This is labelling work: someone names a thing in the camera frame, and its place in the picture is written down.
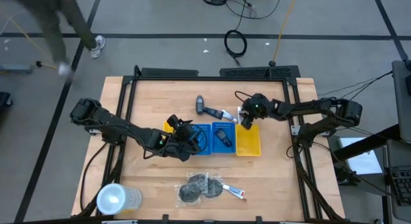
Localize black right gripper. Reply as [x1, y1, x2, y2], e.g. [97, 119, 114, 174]
[240, 93, 274, 131]

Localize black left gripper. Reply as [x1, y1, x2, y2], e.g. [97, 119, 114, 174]
[167, 114, 202, 154]

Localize dark grey squeeze tube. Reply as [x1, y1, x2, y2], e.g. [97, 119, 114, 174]
[195, 94, 206, 116]

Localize navy blue squeeze tube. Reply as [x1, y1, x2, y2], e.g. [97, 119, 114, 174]
[214, 128, 233, 148]
[203, 106, 225, 120]

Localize bagged black cables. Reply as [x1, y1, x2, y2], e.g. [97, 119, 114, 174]
[186, 171, 225, 200]

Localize bagged black mesh sponge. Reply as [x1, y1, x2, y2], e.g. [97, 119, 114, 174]
[174, 182, 203, 208]

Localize blue plastic basket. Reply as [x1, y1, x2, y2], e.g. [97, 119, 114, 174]
[211, 121, 238, 154]
[188, 123, 213, 156]

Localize yellow plastic basket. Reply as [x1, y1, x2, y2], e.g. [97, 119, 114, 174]
[162, 120, 177, 135]
[235, 123, 262, 157]

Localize black vented box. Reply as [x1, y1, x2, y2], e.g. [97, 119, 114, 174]
[219, 65, 301, 79]

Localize black flat box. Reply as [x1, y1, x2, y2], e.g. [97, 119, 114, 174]
[140, 67, 199, 78]

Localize black stand beam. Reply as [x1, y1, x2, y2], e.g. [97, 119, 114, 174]
[332, 123, 402, 162]

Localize white panel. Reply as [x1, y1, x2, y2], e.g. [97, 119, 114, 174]
[338, 136, 383, 176]

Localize grey desk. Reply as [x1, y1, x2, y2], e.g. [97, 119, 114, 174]
[383, 139, 411, 223]

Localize grey cart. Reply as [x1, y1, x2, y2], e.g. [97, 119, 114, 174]
[390, 59, 411, 144]

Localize black keyboard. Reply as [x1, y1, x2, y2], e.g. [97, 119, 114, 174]
[388, 166, 411, 207]

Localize person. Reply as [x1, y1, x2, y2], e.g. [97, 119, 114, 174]
[11, 0, 107, 82]

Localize grey stand base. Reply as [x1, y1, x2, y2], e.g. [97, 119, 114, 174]
[0, 64, 33, 74]

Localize black caster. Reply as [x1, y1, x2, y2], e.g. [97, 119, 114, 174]
[0, 91, 13, 108]

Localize black table frame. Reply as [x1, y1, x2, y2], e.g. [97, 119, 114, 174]
[76, 65, 346, 224]

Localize coiled black floor cable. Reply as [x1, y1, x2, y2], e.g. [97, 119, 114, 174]
[223, 29, 249, 67]

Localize yellow hanging cable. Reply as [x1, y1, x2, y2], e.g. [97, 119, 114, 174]
[271, 0, 299, 67]

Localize yellow floor cable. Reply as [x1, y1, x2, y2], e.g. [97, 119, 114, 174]
[0, 15, 58, 71]

